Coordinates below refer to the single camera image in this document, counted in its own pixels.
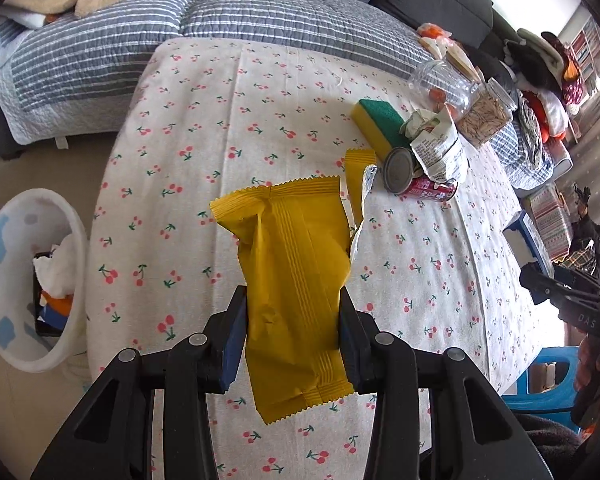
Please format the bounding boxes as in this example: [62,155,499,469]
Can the grey striped sofa cover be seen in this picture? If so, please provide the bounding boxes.
[0,0,576,193]

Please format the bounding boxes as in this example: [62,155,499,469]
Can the white pillow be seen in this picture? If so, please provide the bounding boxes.
[0,2,48,28]

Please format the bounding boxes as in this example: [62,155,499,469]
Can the red drink can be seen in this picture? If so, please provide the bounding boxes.
[383,146,458,203]

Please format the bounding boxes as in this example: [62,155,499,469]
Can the orange peel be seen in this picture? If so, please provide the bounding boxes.
[42,294,73,316]

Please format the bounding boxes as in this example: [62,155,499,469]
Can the torn yellow snack wrapper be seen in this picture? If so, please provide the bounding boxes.
[341,149,379,263]

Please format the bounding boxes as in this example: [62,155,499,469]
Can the bookshelf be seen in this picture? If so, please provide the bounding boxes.
[565,12,600,93]

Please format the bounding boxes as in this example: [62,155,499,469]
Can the clear jar of seeds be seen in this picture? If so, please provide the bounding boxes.
[456,79,518,148]

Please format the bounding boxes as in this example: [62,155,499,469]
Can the blue plastic stool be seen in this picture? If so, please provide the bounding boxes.
[502,347,583,433]

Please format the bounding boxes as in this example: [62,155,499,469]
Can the yellow and green sponge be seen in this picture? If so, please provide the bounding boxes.
[351,99,406,158]

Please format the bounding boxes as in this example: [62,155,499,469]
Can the blue box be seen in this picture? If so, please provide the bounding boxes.
[502,212,553,273]

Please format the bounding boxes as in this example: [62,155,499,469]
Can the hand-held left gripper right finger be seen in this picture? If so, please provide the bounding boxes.
[337,286,556,480]

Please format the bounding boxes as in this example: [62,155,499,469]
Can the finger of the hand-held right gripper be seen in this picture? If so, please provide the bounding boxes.
[552,265,600,297]
[519,262,567,311]

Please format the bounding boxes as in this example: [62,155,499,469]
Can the pile of clothes and toys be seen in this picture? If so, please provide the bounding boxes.
[502,27,588,171]

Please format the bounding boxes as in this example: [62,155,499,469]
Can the orange and white plush toy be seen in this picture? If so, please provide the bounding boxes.
[417,22,481,81]

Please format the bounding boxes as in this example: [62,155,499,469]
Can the person's dark fuzzy pants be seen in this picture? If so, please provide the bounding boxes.
[517,412,596,480]

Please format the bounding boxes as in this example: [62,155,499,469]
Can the white tissue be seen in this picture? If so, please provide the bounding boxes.
[32,234,78,297]

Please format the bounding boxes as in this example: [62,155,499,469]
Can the white plastic trash bin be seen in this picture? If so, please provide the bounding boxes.
[0,189,89,373]

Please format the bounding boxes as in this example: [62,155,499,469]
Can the glass jar with oranges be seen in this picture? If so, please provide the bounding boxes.
[408,59,481,120]

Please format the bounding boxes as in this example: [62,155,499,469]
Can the patterned storage box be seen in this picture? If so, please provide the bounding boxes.
[522,182,576,261]

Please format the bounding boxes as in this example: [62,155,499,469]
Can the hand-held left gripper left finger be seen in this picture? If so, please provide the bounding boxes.
[30,285,249,480]

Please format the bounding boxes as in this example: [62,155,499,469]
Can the small white carton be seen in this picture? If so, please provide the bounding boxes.
[399,109,468,182]

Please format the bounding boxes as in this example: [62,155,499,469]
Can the cherry print tablecloth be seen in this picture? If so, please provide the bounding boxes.
[86,37,546,480]

